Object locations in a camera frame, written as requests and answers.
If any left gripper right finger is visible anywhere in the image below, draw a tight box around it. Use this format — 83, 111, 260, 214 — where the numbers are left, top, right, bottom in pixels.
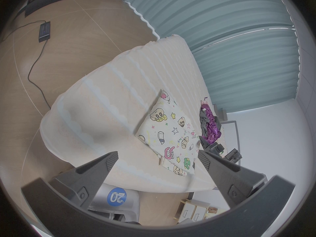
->
197, 150, 267, 205

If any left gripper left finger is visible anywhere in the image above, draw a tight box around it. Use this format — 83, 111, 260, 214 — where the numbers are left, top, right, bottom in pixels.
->
48, 151, 119, 208

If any white printed pyjama top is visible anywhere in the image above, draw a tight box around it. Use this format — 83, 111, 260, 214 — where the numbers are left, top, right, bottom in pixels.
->
135, 90, 200, 177

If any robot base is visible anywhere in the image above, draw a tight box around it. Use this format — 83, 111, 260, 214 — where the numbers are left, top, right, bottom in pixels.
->
88, 184, 141, 224

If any purple satin garment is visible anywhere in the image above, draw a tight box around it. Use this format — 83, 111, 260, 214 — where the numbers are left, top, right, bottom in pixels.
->
200, 100, 221, 144

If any white grey bedside table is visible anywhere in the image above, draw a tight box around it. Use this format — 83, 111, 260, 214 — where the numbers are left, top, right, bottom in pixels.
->
213, 105, 227, 121
176, 198, 210, 223

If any bed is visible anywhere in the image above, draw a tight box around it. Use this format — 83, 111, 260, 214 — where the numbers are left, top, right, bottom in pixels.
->
39, 34, 238, 193

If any black power adapter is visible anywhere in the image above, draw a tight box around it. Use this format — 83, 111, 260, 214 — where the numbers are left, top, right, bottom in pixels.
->
39, 21, 51, 43

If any black cable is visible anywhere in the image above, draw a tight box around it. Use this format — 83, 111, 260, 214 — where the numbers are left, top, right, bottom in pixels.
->
0, 21, 47, 42
28, 40, 51, 110

